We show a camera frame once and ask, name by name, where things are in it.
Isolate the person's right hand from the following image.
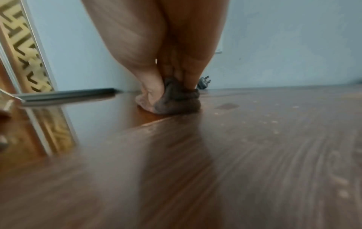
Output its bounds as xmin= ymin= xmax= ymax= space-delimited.
xmin=82 ymin=0 xmax=230 ymax=113

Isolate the brown cleaning cloth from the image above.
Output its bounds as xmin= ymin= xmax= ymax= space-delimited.
xmin=154 ymin=77 xmax=202 ymax=115

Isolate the black power plug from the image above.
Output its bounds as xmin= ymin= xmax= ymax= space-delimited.
xmin=198 ymin=75 xmax=212 ymax=89

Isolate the gold lattice screen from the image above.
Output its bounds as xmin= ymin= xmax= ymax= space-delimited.
xmin=0 ymin=0 xmax=54 ymax=93

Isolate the red wooden table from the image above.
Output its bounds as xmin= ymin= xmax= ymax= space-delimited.
xmin=0 ymin=85 xmax=362 ymax=229

